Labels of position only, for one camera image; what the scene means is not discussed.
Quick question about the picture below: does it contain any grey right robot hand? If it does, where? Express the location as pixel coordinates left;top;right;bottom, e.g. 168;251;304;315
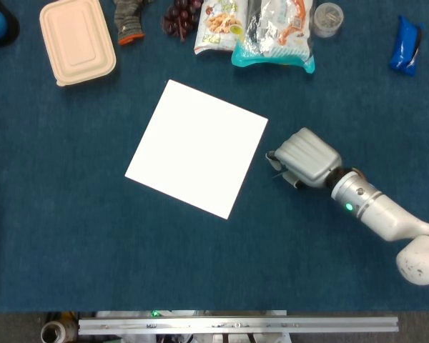
265;126;343;190

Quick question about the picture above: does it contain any white square paper sheet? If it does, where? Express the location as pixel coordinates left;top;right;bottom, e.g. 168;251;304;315
124;79;270;221

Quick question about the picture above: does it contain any teal shrimp snack bag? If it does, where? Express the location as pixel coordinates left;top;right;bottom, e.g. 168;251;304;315
230;0;316;75

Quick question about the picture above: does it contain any clear round plastic jar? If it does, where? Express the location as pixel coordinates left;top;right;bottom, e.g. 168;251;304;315
312;2;345;39

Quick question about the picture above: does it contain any blue cookie packet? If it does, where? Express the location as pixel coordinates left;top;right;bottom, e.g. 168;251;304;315
389;14;425;77

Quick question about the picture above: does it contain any white snack bag with fries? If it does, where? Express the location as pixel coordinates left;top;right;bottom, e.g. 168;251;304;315
194;0;251;56

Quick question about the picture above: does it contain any dark red grape bunch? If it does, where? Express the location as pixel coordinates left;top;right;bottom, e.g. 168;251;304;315
160;0;204;44

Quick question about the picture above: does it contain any grey knit glove orange cuff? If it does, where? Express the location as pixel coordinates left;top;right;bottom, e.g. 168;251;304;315
112;0;156;46

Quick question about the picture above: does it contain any beige lidded lunch box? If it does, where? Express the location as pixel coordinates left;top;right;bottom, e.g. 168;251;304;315
39;0;117;87

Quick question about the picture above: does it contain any brown tape roll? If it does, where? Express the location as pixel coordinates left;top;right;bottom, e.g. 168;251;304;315
40;319;78;343

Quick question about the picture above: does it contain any aluminium profile rail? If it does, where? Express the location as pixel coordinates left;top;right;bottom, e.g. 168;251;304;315
77;316;400;336

